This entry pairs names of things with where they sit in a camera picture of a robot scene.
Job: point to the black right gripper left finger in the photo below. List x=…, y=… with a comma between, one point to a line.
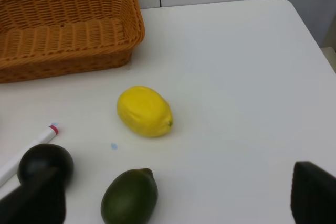
x=41, y=199

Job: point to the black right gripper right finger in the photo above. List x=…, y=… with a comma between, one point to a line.
x=312, y=194

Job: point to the dark mangosteen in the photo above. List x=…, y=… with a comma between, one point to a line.
x=45, y=156

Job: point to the white pink-capped marker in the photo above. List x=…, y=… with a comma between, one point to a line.
x=10, y=168

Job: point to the green lime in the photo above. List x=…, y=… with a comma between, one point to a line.
x=131, y=198

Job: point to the yellow lemon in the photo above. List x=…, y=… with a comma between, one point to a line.
x=145, y=112

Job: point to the orange wicker basket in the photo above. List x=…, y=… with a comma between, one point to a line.
x=48, y=38

